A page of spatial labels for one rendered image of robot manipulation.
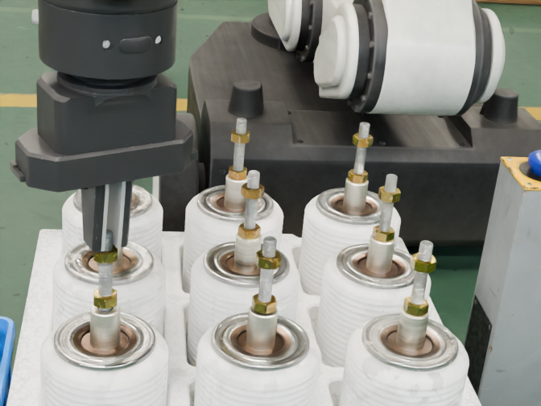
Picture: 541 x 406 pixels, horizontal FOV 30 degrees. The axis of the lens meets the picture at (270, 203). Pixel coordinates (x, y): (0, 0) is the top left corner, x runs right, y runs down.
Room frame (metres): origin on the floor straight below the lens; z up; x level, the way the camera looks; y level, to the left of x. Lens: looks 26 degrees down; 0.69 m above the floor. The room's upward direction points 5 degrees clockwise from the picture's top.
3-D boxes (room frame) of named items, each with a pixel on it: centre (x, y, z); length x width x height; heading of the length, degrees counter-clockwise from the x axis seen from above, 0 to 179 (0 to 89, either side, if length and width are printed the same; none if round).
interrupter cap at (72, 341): (0.63, 0.11, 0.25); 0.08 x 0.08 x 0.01
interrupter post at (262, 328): (0.65, 0.00, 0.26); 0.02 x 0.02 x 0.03
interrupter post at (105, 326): (0.63, 0.11, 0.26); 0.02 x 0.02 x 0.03
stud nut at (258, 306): (0.65, 0.00, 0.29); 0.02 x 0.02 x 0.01; 44
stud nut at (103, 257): (0.63, 0.11, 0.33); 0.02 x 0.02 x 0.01; 10
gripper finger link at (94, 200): (0.62, 0.13, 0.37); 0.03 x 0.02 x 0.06; 33
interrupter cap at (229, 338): (0.65, 0.00, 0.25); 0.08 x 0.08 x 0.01
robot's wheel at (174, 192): (1.23, 0.13, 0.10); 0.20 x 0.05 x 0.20; 11
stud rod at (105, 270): (0.63, 0.11, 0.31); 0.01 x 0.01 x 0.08
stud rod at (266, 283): (0.65, 0.00, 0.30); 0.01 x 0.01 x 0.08
